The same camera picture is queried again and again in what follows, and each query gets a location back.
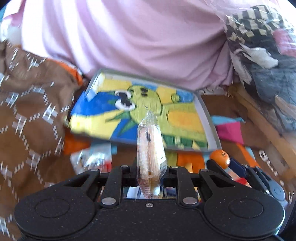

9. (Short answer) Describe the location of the small orange tangerine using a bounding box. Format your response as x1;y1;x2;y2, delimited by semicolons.
210;150;230;169

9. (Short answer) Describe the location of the clear cookie pack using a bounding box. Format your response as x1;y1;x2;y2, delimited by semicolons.
137;108;167;199

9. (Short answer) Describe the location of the white cartoon snack packet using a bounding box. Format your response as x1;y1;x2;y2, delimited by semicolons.
70;143;112;174

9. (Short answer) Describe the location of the colourful striped cartoon blanket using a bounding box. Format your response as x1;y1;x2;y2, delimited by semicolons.
62;115;290;200

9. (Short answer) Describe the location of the grey tray with cartoon towel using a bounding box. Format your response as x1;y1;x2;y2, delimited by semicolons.
68;69;221;152

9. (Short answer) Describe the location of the brown patterned fabric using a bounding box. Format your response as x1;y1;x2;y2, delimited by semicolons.
1;41;83;240

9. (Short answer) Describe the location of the pink fabric cushion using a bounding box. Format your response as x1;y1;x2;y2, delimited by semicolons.
0;0;296;91

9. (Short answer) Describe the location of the grey checkered clothes pile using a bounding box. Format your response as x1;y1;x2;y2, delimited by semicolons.
225;4;295;133

